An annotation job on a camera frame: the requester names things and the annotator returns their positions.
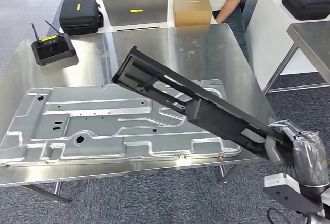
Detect stainless steel table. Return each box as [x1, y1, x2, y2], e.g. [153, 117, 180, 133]
[263, 20, 330, 95]

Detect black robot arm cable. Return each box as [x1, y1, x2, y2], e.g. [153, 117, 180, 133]
[266, 207, 313, 224]

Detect black zip carrying case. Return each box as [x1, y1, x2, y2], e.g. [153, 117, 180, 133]
[282, 0, 330, 21]
[59, 0, 104, 36]

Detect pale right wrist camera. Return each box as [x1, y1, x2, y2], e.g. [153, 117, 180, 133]
[263, 173, 324, 214]

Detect black remote controller with antennas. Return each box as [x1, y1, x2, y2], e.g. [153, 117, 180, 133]
[31, 19, 77, 67]

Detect stainless steel workbench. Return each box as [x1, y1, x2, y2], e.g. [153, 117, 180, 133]
[0, 23, 276, 205]

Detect brown cardboard box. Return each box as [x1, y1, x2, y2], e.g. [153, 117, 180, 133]
[173, 0, 213, 28]

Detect grey laptop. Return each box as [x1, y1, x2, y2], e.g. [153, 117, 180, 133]
[100, 0, 169, 28]

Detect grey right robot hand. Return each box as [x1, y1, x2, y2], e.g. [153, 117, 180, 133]
[264, 120, 330, 187]

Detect stamped silver metal panel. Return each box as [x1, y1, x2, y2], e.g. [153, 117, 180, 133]
[0, 79, 242, 168]

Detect black plastic frame part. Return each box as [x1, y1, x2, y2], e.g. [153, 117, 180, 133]
[111, 45, 293, 160]

